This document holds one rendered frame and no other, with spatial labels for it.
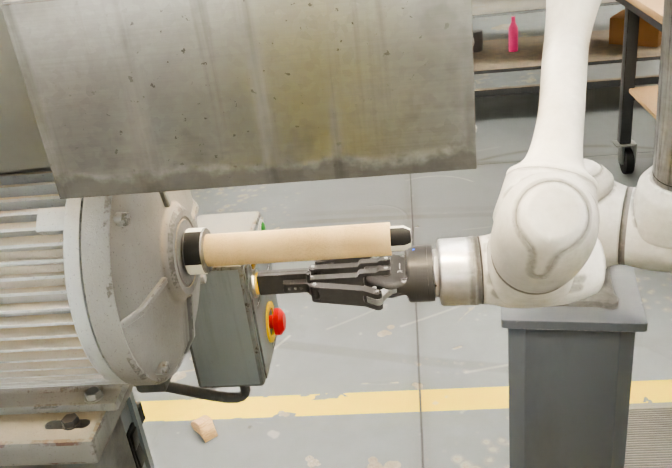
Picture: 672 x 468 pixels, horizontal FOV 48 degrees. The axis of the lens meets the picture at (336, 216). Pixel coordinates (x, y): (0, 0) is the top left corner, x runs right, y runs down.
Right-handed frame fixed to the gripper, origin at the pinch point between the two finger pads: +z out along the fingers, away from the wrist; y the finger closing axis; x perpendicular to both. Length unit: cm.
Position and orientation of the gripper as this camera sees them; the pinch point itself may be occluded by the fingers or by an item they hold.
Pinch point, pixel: (284, 281)
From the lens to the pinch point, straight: 103.0
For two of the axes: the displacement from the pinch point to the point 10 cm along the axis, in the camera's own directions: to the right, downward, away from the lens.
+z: -9.9, 0.7, 1.1
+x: -1.1, -8.9, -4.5
